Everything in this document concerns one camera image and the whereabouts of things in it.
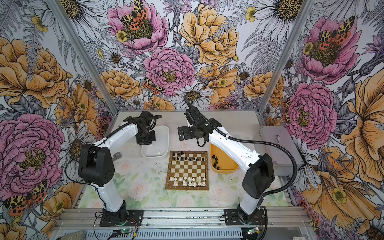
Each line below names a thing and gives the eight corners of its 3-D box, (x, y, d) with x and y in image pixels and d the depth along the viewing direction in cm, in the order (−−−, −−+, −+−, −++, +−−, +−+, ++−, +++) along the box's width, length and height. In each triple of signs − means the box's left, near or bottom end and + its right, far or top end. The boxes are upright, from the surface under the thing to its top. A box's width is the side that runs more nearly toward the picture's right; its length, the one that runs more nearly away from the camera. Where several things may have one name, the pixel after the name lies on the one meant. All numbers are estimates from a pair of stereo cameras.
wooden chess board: (165, 189, 85) (164, 188, 83) (170, 152, 100) (169, 150, 98) (209, 189, 85) (209, 188, 83) (207, 152, 100) (207, 150, 98)
